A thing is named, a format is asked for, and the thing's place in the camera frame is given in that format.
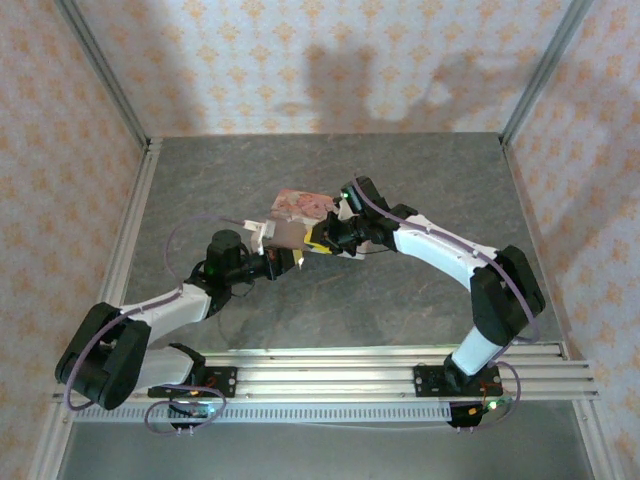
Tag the pink floral decorated box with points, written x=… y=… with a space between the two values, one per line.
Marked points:
x=300 y=202

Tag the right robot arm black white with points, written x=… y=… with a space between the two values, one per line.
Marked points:
x=440 y=245

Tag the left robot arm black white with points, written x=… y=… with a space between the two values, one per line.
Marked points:
x=170 y=305

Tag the aluminium mounting beam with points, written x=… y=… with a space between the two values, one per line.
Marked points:
x=325 y=380

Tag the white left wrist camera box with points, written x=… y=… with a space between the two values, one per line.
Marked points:
x=262 y=235

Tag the aluminium table side rail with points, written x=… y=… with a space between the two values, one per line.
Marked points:
x=140 y=200
x=520 y=200

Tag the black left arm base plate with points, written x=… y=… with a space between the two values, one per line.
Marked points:
x=225 y=380

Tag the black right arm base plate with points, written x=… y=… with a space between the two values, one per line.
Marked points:
x=425 y=380

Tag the aluminium frame post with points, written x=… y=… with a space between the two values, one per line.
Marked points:
x=107 y=75
x=545 y=65

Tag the aluminium frame leg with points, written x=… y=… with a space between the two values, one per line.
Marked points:
x=597 y=440
x=50 y=440

